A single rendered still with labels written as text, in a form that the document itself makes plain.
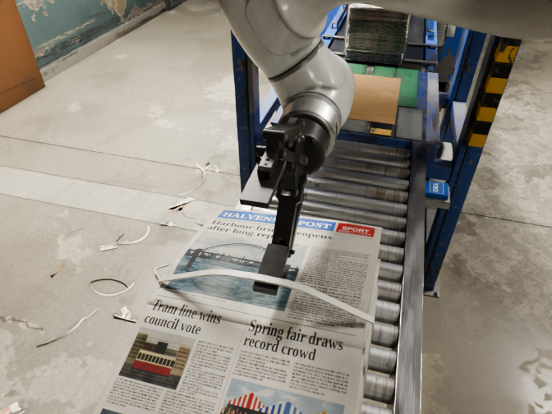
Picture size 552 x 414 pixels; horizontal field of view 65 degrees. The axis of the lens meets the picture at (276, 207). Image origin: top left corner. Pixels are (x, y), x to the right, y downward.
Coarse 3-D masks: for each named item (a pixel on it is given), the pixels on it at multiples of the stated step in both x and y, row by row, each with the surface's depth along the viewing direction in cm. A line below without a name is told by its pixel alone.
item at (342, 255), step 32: (224, 224) 71; (256, 224) 70; (320, 224) 70; (352, 224) 70; (192, 256) 63; (224, 256) 62; (256, 256) 62; (320, 256) 62; (352, 256) 62; (352, 288) 56
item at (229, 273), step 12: (168, 276) 58; (180, 276) 57; (192, 276) 56; (204, 276) 55; (228, 276) 54; (240, 276) 53; (252, 276) 53; (264, 276) 53; (300, 288) 51; (312, 288) 52; (324, 300) 51; (336, 300) 52; (348, 312) 51; (360, 312) 52
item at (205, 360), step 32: (160, 320) 54; (192, 320) 54; (224, 320) 53; (128, 352) 52; (160, 352) 52; (192, 352) 51; (224, 352) 51; (256, 352) 50; (288, 352) 50; (320, 352) 49; (352, 352) 49; (128, 384) 50; (160, 384) 49; (192, 384) 49; (224, 384) 48; (256, 384) 48; (288, 384) 47; (320, 384) 47; (352, 384) 46
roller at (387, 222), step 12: (276, 204) 131; (312, 204) 130; (324, 204) 131; (324, 216) 129; (336, 216) 128; (348, 216) 127; (360, 216) 126; (372, 216) 126; (384, 216) 125; (396, 216) 126; (384, 228) 125; (396, 228) 124
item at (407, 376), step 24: (408, 192) 136; (408, 216) 125; (408, 240) 118; (408, 264) 111; (408, 288) 105; (408, 312) 99; (408, 336) 94; (408, 360) 90; (408, 384) 86; (408, 408) 82
